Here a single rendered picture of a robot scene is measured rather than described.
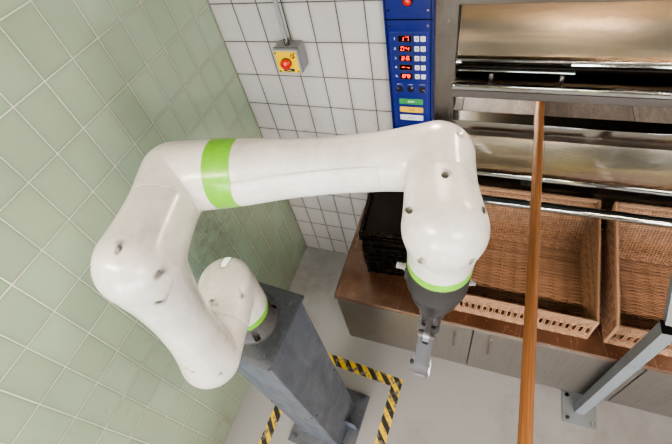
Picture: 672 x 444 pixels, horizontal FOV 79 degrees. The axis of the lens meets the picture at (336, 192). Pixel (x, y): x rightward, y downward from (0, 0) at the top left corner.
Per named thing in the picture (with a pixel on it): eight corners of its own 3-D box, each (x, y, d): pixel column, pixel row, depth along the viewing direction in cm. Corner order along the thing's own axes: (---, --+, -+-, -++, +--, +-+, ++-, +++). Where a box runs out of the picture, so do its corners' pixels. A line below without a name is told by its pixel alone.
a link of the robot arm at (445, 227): (401, 238, 45) (505, 239, 43) (400, 159, 53) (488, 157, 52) (401, 297, 55) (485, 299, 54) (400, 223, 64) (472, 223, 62)
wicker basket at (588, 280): (453, 217, 200) (456, 180, 179) (583, 236, 181) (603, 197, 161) (437, 308, 171) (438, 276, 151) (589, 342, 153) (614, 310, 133)
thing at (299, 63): (285, 62, 161) (278, 39, 154) (309, 63, 158) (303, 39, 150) (278, 73, 157) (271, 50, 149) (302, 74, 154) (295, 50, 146)
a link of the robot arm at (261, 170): (248, 221, 67) (220, 174, 59) (262, 171, 75) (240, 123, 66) (478, 209, 60) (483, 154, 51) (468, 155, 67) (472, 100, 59)
